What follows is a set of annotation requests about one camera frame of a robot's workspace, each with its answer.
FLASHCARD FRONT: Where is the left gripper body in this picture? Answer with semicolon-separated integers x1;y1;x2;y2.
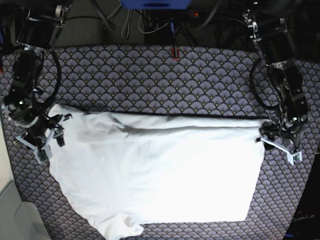
264;121;304;144

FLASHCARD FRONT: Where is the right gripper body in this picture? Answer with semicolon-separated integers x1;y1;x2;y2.
21;113;54;140

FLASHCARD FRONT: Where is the white T-shirt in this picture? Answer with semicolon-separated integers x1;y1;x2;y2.
49;104;265;240

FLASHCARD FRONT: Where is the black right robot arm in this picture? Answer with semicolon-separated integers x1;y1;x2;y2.
0;0;72;150

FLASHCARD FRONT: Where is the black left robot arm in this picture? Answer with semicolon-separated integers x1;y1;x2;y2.
243;0;310;146

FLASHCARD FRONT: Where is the black box with logo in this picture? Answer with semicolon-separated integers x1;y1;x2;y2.
284;153;320;240

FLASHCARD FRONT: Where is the patterned blue table cloth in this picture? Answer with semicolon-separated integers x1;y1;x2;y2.
1;45;320;240

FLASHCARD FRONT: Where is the red black clamp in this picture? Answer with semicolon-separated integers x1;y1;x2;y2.
171;46;180;60

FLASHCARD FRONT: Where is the black power strip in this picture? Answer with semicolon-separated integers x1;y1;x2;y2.
188;9;241;19

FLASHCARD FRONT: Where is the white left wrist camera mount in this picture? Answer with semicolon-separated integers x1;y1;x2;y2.
255;137;303;165

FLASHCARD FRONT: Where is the grey looped cable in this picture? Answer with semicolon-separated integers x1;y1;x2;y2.
120;9;133;40

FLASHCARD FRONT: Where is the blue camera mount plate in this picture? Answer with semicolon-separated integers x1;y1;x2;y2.
121;0;191;10

